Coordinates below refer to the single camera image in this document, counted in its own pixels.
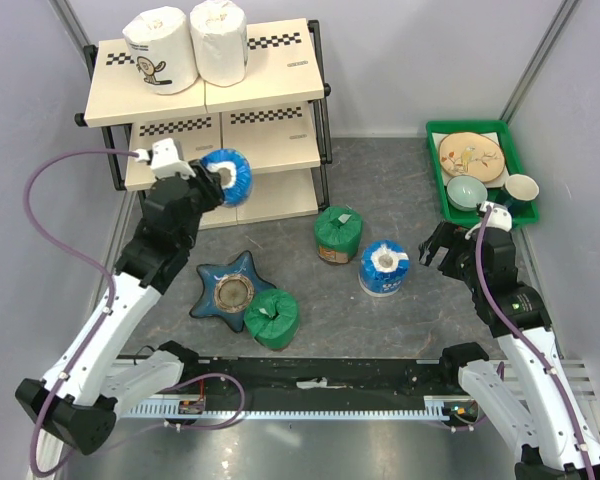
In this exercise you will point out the bird-painted ceramic plate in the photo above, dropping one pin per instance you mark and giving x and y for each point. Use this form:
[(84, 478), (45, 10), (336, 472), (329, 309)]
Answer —
[(471, 154)]

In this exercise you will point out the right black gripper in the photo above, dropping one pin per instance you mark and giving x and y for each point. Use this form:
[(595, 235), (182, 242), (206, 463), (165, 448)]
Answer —
[(445, 234)]

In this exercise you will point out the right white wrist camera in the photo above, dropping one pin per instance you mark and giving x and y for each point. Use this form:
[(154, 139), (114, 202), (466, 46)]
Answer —
[(494, 215)]

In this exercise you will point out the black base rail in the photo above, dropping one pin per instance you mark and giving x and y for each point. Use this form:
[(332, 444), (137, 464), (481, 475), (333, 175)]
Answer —
[(329, 379)]

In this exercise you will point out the beige three-tier shelf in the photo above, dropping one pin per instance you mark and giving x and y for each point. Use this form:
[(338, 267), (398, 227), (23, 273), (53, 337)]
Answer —
[(277, 117)]

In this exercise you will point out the plain white roll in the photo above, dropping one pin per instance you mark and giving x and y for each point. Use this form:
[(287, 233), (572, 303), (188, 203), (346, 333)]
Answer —
[(219, 35)]

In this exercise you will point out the green roll front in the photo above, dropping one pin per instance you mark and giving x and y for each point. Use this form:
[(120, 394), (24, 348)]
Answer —
[(272, 318)]

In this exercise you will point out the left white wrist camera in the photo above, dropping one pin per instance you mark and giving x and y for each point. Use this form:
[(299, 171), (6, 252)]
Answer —
[(165, 160)]

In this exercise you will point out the celadon ceramic bowl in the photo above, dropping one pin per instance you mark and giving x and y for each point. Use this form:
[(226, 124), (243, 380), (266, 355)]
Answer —
[(465, 193)]

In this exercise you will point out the white cartoon-print roll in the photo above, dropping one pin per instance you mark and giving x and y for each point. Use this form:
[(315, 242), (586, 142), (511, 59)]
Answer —
[(160, 44)]

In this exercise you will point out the slotted cable duct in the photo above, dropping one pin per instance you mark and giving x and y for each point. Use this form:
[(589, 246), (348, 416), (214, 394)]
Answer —
[(420, 409)]

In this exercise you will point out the blue star-shaped dish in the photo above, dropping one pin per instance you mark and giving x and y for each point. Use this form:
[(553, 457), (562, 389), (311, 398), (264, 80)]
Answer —
[(228, 289)]

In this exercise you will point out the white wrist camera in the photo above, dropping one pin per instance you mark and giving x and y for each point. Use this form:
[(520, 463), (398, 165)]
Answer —
[(165, 160), (494, 215)]

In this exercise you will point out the dark green white-lined cup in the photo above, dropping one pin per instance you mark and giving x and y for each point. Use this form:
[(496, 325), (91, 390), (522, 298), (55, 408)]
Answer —
[(517, 193)]

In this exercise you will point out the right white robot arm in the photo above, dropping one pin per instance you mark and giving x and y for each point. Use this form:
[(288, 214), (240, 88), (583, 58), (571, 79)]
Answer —
[(544, 427)]

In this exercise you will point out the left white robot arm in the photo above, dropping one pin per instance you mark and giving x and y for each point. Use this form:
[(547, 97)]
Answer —
[(76, 400)]

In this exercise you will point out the blue roll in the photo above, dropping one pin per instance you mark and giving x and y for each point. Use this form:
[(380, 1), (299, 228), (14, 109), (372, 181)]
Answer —
[(383, 268), (236, 176)]

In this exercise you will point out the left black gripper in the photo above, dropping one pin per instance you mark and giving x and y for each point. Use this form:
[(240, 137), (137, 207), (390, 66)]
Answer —
[(208, 182)]

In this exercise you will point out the green roll near shelf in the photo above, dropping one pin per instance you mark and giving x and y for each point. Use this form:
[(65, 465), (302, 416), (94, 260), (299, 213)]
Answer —
[(338, 232)]

